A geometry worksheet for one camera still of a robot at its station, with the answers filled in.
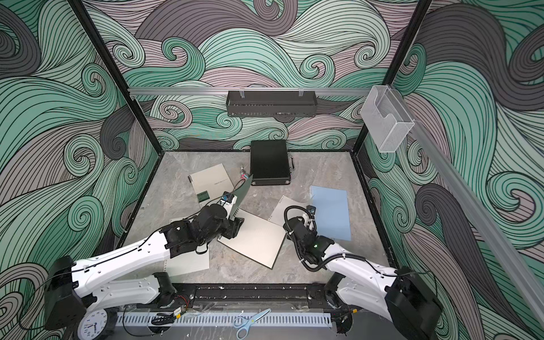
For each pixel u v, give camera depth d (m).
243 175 1.07
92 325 0.66
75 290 0.40
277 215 0.97
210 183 1.06
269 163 1.07
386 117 0.78
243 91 0.92
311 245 0.62
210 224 0.56
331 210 0.95
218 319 0.70
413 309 0.40
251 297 0.74
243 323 0.68
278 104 0.98
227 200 0.66
